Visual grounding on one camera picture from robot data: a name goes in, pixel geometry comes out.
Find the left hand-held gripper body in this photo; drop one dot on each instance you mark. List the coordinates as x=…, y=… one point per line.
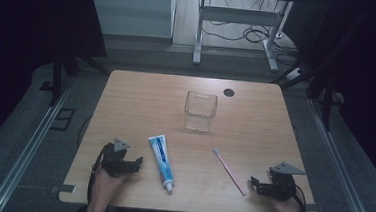
x=114, y=159

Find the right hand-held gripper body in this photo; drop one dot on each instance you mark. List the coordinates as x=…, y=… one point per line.
x=282, y=182

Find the blue and white toothpaste tube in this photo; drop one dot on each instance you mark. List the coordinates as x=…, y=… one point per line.
x=162, y=161

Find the pink toothbrush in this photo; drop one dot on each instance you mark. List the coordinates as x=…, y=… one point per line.
x=230, y=171

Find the clear square plastic cup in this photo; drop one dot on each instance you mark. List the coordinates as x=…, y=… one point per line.
x=200, y=112

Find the person's left hand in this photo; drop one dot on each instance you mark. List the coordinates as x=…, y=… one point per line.
x=107, y=182

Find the person's right hand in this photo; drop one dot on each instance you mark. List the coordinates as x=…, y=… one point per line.
x=287, y=206

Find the black metal stand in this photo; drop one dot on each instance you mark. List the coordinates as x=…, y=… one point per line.
x=326, y=102
x=57, y=77

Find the black round table grommet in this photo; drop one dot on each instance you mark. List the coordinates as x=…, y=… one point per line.
x=229, y=92

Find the white power strip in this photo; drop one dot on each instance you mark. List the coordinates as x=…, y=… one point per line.
x=295, y=74

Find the dark curtain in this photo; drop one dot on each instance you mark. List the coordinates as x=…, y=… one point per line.
x=371, y=82
x=30, y=41

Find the grey table corner bracket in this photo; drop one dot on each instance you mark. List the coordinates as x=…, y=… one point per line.
x=65, y=188
x=312, y=208

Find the aluminium floor rail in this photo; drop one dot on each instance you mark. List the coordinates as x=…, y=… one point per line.
x=342, y=170
x=25, y=154

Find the white metal desk frame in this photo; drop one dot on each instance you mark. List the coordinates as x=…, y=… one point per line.
x=239, y=15

